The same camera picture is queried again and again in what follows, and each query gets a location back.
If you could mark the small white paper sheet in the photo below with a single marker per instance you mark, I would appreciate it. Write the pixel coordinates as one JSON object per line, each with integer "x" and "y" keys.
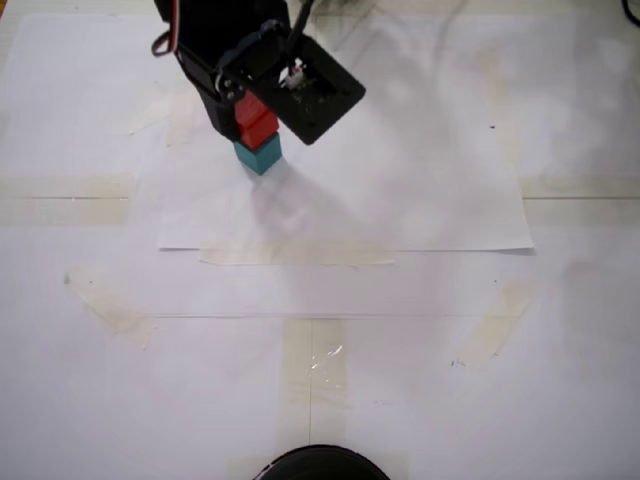
{"x": 400, "y": 210}

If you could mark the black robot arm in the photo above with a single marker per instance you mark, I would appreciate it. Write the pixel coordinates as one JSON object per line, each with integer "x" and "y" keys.
{"x": 225, "y": 20}

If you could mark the clear shiny tape strip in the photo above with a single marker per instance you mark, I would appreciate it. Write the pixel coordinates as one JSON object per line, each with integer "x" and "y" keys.
{"x": 315, "y": 360}

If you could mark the red cube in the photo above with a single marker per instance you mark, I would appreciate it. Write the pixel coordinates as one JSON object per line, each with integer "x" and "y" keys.
{"x": 255, "y": 127}

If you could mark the teal blue cube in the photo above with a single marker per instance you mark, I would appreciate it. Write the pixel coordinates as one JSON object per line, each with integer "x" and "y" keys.
{"x": 262, "y": 157}

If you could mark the large white paper sheet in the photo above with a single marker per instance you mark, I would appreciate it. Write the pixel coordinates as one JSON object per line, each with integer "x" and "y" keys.
{"x": 150, "y": 410}
{"x": 75, "y": 100}

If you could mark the black round stand base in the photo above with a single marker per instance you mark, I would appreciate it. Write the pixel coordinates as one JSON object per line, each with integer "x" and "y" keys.
{"x": 320, "y": 465}

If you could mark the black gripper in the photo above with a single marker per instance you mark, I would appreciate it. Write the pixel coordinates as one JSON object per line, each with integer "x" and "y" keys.
{"x": 216, "y": 111}

